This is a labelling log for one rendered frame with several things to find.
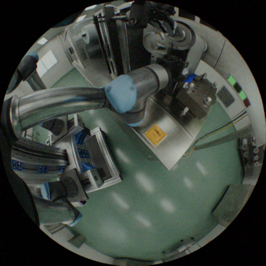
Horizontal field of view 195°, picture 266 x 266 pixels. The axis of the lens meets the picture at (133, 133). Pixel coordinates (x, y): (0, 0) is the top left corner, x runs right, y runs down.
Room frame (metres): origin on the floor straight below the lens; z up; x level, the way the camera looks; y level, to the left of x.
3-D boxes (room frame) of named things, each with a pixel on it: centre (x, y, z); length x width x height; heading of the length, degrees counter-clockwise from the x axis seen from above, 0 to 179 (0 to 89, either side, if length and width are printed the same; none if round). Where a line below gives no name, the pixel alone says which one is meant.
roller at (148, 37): (0.50, -0.26, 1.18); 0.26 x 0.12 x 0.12; 121
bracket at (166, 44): (0.35, -0.16, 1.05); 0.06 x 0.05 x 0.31; 121
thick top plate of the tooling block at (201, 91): (0.27, -0.45, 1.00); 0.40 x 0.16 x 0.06; 121
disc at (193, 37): (0.34, -0.22, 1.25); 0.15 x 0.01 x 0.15; 31
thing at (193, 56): (0.35, -0.35, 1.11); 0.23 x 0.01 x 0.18; 121
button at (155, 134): (0.08, -0.10, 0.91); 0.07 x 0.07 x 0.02; 31
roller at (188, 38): (0.40, -0.32, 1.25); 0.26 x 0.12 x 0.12; 121
